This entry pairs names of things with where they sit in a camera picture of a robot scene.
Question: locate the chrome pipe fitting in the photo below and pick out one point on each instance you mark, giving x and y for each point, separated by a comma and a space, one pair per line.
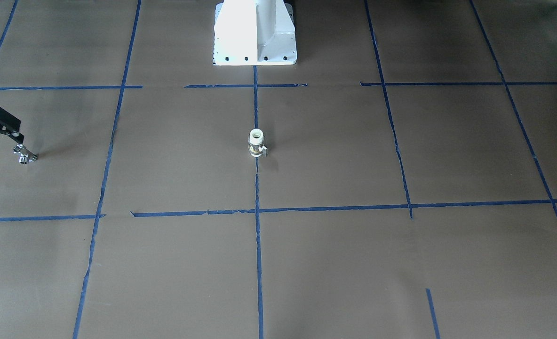
25, 156

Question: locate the white pedestal column base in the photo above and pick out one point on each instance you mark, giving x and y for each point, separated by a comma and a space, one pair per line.
254, 32

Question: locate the white PPR valve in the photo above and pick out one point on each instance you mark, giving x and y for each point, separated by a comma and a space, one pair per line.
256, 143

